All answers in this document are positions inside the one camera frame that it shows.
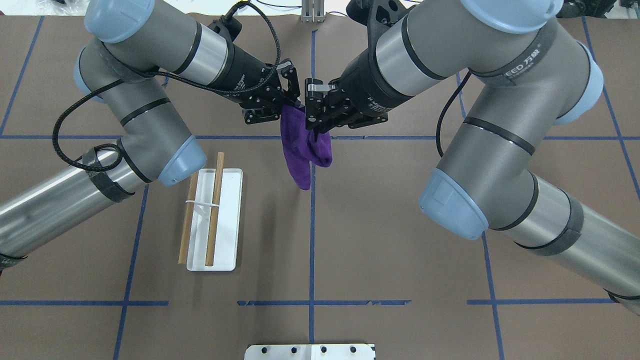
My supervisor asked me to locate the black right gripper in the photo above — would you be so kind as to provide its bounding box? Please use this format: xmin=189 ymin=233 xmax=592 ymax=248
xmin=304 ymin=50 xmax=399 ymax=142

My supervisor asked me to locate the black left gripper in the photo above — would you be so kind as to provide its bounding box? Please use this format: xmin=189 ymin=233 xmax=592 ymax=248
xmin=217 ymin=45 xmax=303 ymax=125

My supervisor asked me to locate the purple towel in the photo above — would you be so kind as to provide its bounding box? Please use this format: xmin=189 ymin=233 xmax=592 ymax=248
xmin=279 ymin=104 xmax=333 ymax=191

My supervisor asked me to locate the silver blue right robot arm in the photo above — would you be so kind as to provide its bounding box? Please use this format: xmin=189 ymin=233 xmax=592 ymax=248
xmin=304 ymin=0 xmax=640 ymax=314

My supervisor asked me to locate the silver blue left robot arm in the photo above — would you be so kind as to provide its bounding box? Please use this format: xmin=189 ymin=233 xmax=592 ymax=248
xmin=0 ymin=0 xmax=300 ymax=270

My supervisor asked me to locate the white wooden towel rack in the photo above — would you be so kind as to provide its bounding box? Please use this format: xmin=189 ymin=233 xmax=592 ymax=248
xmin=178 ymin=152 xmax=243 ymax=272

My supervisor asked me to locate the aluminium frame post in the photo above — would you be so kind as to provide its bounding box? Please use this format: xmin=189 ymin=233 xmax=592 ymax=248
xmin=301 ymin=0 xmax=326 ymax=24

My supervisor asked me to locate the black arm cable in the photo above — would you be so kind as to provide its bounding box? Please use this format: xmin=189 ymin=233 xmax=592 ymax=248
xmin=52 ymin=1 xmax=283 ymax=173
xmin=435 ymin=70 xmax=473 ymax=158

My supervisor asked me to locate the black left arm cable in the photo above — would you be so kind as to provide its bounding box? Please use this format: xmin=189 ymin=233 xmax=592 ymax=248
xmin=52 ymin=1 xmax=283 ymax=173

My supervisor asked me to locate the white pedestal column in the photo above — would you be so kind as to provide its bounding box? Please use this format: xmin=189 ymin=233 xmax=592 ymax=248
xmin=243 ymin=342 xmax=377 ymax=360

